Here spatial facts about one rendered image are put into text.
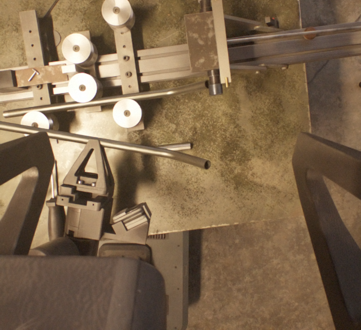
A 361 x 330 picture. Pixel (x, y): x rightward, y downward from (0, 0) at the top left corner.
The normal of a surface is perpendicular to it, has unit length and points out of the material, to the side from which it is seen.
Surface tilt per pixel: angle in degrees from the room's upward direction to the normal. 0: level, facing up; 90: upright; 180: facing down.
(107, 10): 0
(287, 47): 0
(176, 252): 0
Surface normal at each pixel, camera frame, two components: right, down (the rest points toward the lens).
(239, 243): 0.00, 0.10
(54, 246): 0.35, -0.93
